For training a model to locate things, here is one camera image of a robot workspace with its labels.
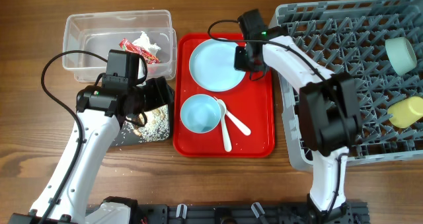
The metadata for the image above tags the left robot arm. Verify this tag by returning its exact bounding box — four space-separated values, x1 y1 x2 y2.
9 50 174 223

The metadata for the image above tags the light blue bowl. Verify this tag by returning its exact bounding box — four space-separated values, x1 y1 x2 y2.
180 94 221 133

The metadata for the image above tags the food scraps and rice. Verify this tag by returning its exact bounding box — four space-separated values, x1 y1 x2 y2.
122 105 171 143

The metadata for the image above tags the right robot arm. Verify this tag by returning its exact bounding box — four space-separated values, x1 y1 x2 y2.
235 9 362 223

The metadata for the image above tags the yellow plastic cup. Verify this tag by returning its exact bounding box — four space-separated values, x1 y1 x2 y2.
387 96 422 128

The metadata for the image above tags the white tissue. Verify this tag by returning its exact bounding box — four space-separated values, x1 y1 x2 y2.
132 31 161 56

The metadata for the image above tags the white plastic spoon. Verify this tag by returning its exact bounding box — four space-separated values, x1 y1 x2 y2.
217 100 232 152

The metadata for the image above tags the red snack wrapper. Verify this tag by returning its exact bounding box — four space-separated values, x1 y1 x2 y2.
119 38 161 64

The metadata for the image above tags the black plastic tray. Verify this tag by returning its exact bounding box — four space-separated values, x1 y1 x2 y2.
110 78 174 147

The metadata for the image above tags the green bowl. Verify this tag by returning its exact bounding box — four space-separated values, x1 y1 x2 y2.
385 37 417 76

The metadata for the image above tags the clear plastic bin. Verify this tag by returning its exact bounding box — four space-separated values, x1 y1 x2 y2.
63 10 177 80

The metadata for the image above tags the grey dishwasher rack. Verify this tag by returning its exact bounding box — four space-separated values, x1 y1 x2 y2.
270 0 422 166

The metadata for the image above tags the pink plastic fork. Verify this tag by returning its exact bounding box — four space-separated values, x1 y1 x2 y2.
215 97 251 136

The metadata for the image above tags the red serving tray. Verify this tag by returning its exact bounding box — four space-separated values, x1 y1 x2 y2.
173 33 275 158

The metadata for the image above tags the light blue plate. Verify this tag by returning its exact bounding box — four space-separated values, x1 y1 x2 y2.
189 39 245 92

